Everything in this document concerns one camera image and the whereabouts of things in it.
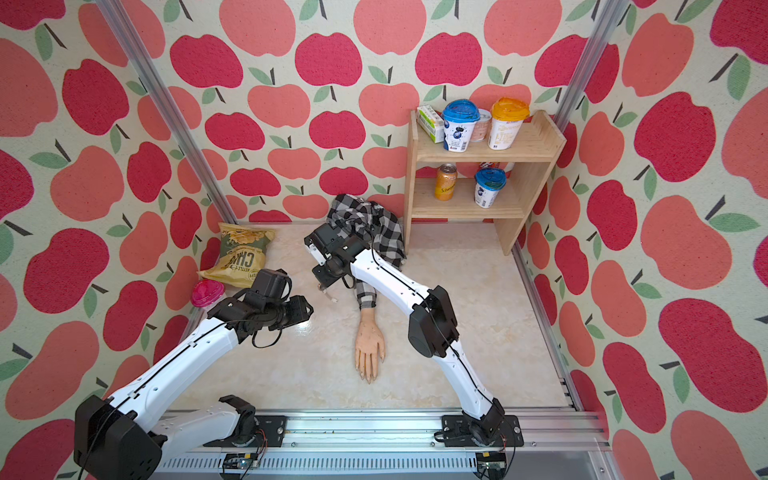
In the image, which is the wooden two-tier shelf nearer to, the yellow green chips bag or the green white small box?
the green white small box

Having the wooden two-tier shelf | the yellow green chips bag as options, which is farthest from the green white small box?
the yellow green chips bag

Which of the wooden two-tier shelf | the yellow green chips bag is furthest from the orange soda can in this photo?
the yellow green chips bag

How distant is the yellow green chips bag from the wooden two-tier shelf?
0.54 meters
